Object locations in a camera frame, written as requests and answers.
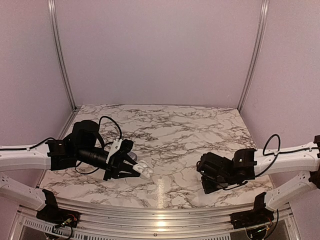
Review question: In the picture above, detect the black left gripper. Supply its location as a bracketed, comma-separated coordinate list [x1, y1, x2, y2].
[76, 146, 142, 182]

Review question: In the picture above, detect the purple earbud charging case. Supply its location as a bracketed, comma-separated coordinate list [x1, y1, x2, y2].
[127, 152, 138, 162]

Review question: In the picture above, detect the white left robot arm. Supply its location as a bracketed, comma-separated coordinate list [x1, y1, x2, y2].
[0, 120, 141, 223]

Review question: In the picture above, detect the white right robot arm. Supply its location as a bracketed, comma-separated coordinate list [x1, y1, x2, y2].
[196, 135, 320, 224]

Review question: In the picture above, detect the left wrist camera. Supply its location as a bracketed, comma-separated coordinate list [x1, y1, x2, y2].
[106, 139, 134, 164]

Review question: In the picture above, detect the aluminium front rail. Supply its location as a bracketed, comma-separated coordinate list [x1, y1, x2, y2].
[8, 197, 302, 240]

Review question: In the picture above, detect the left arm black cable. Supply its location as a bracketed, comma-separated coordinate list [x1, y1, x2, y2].
[0, 115, 124, 175]

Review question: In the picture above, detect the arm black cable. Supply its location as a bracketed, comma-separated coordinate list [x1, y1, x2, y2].
[0, 115, 124, 175]
[199, 133, 320, 192]

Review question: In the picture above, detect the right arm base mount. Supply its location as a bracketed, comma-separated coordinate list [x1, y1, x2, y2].
[230, 208, 274, 229]

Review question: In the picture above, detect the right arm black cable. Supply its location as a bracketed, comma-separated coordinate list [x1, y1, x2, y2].
[199, 133, 320, 192]

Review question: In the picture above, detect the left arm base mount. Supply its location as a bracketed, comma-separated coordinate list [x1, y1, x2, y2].
[36, 206, 80, 228]

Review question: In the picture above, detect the left aluminium frame post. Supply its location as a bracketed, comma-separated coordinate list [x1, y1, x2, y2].
[47, 0, 77, 111]

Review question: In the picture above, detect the aluminium frame post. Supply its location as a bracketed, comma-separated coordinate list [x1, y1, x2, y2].
[47, 0, 77, 111]
[237, 0, 270, 113]

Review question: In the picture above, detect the right aluminium frame post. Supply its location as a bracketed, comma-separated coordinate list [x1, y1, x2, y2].
[237, 0, 270, 113]

